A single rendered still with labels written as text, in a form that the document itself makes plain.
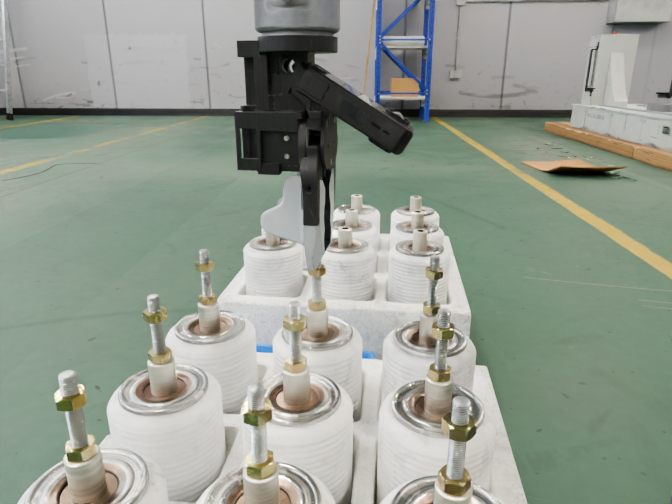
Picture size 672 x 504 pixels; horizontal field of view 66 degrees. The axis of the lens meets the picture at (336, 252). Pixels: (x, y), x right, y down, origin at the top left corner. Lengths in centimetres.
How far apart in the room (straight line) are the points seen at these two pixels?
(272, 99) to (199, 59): 651
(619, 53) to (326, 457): 464
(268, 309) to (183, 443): 38
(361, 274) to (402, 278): 6
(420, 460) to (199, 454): 19
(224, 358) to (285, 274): 30
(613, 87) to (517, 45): 236
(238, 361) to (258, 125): 25
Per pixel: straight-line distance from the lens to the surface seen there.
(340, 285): 81
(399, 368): 53
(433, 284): 53
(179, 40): 707
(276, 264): 82
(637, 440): 93
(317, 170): 46
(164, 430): 46
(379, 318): 79
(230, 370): 57
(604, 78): 489
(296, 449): 43
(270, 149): 48
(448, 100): 678
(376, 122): 47
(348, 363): 54
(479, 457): 44
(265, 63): 49
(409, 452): 43
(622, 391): 104
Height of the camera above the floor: 51
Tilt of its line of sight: 19 degrees down
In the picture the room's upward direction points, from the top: straight up
